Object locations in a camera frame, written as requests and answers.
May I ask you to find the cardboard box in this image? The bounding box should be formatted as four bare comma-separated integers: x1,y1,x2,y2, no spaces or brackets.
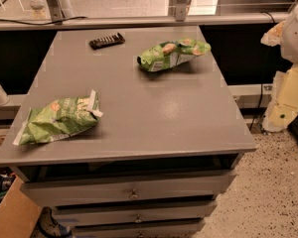
0,178,42,238

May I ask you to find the green rice chip bag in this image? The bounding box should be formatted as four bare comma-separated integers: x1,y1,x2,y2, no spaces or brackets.
13,90,103,146
137,38,211,72

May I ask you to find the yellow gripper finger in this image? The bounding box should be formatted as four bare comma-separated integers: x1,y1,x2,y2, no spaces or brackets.
260,21,285,47

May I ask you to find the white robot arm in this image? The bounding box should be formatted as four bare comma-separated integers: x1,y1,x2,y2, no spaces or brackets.
260,4,298,132

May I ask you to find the top grey drawer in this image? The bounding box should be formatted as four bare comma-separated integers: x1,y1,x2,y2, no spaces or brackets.
21,170,236,206

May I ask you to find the black ridged bar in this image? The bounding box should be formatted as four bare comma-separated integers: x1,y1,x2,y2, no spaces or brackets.
88,33,125,50

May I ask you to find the grey drawer cabinet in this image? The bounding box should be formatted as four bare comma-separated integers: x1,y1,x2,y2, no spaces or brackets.
0,25,258,238

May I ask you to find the grey drawer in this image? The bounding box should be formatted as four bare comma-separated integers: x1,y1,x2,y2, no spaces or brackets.
53,200,217,226
73,218,205,238
21,170,236,206

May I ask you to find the middle grey drawer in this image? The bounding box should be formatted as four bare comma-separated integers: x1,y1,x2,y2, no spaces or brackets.
53,200,217,226

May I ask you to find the grey metal rail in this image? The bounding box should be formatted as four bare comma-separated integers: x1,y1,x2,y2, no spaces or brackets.
0,12,289,31

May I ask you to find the bottom grey drawer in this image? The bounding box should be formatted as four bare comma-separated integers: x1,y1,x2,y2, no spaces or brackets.
73,218,205,238

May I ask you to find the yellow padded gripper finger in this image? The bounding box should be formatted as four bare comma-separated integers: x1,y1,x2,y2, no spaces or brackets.
261,64,298,132

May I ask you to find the black cable on rail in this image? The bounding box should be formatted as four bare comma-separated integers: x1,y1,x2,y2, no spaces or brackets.
0,15,87,26

